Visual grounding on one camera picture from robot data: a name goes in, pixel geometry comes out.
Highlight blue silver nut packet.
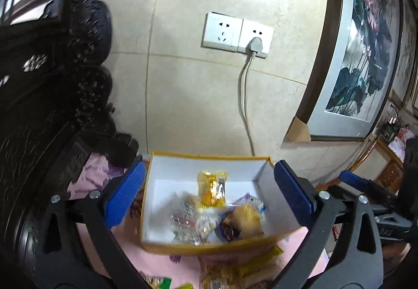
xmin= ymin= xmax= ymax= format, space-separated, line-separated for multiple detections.
xmin=232 ymin=193 xmax=266 ymax=213

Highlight small bread yellow packet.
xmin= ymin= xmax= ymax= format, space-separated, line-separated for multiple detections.
xmin=229 ymin=204 xmax=264 ymax=239

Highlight white balls snack bag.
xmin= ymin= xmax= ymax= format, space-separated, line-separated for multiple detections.
xmin=170 ymin=193 xmax=216 ymax=246

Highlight yellow orange snack packet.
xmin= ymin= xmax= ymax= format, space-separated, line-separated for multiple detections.
xmin=198 ymin=171 xmax=229 ymax=209

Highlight wooden armchair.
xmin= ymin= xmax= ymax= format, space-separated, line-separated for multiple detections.
xmin=310 ymin=133 xmax=391 ymax=186

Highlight pink floral tablecloth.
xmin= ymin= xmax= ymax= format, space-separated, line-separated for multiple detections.
xmin=66 ymin=151 xmax=331 ymax=289

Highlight cartoon green snack packet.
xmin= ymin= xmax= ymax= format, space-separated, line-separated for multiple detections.
xmin=140 ymin=272 xmax=171 ymax=289

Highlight yellow green long packet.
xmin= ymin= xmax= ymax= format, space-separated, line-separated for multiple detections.
xmin=237 ymin=245 xmax=284 ymax=278

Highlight yellow cardboard shoe box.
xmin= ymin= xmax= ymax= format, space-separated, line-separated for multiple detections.
xmin=139 ymin=152 xmax=300 ymax=256

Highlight framed lotus painting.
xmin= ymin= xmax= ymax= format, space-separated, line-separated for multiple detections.
xmin=286 ymin=0 xmax=403 ymax=143

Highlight dark carved wooden sofa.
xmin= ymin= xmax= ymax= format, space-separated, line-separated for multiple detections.
xmin=1 ymin=0 xmax=140 ymax=288

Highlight white plug and cable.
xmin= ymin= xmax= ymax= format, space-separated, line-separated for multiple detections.
xmin=238 ymin=36 xmax=264 ymax=157

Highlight white wall socket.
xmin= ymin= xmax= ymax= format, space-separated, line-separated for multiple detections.
xmin=202 ymin=12 xmax=274 ymax=59

